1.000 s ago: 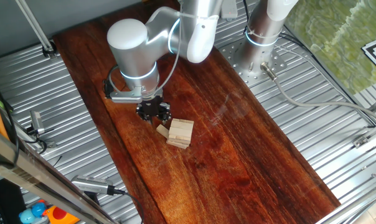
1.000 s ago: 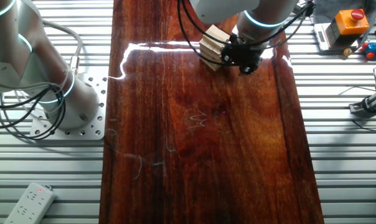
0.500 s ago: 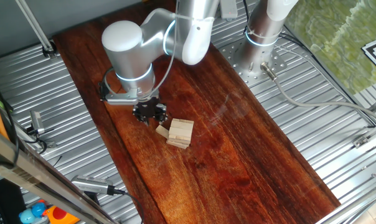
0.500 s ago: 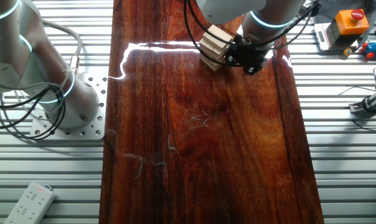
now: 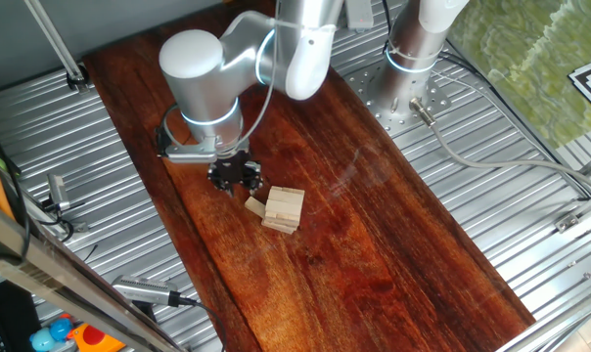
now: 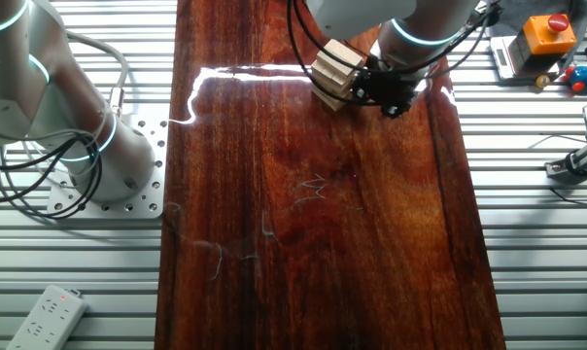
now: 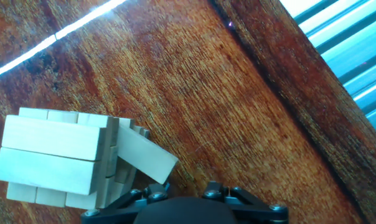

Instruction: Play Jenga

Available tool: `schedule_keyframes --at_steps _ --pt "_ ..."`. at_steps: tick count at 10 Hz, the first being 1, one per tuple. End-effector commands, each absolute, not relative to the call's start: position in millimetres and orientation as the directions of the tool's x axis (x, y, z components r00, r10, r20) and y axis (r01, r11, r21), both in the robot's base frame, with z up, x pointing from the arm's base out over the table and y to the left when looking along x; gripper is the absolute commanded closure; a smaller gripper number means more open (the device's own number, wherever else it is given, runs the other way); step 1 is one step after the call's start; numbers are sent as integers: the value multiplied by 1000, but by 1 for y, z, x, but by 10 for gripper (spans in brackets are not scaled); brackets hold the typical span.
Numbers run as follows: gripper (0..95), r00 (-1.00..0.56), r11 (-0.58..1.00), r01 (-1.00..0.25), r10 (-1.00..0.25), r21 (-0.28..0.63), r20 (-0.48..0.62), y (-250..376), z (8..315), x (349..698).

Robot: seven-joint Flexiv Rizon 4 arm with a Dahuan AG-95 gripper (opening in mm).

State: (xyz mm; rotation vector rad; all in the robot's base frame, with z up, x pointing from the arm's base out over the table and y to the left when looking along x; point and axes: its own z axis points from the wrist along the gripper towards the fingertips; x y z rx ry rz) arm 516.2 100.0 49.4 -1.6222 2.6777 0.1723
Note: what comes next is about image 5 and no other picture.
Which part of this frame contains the silver camera mounting bracket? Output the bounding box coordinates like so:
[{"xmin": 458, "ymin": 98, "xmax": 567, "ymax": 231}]
[{"xmin": 163, "ymin": 138, "xmax": 219, "ymax": 165}]

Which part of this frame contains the grey cable with metal connector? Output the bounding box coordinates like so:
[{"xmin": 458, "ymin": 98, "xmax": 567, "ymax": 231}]
[{"xmin": 408, "ymin": 96, "xmax": 591, "ymax": 196}]

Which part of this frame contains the orange emergency stop box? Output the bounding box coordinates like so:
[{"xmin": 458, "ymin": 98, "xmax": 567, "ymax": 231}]
[{"xmin": 66, "ymin": 322, "xmax": 126, "ymax": 352}]

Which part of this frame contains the white power strip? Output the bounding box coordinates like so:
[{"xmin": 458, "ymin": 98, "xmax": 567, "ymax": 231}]
[{"xmin": 345, "ymin": 0, "xmax": 376, "ymax": 31}]

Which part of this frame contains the blue plastic toy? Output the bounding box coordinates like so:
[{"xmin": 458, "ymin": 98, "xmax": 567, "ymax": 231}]
[{"xmin": 28, "ymin": 312, "xmax": 75, "ymax": 352}]

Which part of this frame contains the green marbled panel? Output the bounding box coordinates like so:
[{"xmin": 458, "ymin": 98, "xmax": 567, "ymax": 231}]
[{"xmin": 445, "ymin": 0, "xmax": 591, "ymax": 151}]

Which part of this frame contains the black camera cable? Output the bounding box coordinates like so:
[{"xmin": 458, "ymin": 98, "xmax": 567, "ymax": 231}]
[
  {"xmin": 167, "ymin": 291, "xmax": 228, "ymax": 352},
  {"xmin": 34, "ymin": 195, "xmax": 77, "ymax": 244}
]

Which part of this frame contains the black device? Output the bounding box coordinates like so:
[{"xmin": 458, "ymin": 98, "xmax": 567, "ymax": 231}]
[{"xmin": 0, "ymin": 281, "xmax": 43, "ymax": 352}]

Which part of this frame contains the black pole clamp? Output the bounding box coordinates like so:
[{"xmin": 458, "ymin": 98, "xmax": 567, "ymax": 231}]
[{"xmin": 65, "ymin": 62, "xmax": 92, "ymax": 95}]

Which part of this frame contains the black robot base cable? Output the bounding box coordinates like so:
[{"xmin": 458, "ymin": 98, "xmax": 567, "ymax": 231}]
[{"xmin": 436, "ymin": 48, "xmax": 591, "ymax": 200}]

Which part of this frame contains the metal frame beam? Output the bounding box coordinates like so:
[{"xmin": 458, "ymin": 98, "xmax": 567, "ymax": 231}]
[{"xmin": 0, "ymin": 193, "xmax": 189, "ymax": 352}]

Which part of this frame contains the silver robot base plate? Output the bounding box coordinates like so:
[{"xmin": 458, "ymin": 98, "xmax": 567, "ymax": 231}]
[{"xmin": 346, "ymin": 58, "xmax": 453, "ymax": 139}]

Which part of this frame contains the silver support pole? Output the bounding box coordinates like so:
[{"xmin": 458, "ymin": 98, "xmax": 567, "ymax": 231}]
[{"xmin": 23, "ymin": 0, "xmax": 84, "ymax": 82}]

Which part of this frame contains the reddish brown wooden board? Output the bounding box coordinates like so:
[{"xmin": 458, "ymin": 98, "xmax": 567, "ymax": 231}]
[{"xmin": 82, "ymin": 0, "xmax": 537, "ymax": 352}]

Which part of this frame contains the silver depth camera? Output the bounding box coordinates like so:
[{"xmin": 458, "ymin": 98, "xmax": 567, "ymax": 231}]
[
  {"xmin": 111, "ymin": 274, "xmax": 180, "ymax": 308},
  {"xmin": 47, "ymin": 173, "xmax": 71, "ymax": 212}
]

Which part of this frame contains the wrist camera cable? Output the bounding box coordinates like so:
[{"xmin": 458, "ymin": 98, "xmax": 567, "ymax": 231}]
[{"xmin": 160, "ymin": 0, "xmax": 283, "ymax": 148}]

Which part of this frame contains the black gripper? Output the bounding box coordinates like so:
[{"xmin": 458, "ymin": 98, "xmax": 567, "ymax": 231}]
[{"xmin": 207, "ymin": 154, "xmax": 265, "ymax": 198}]

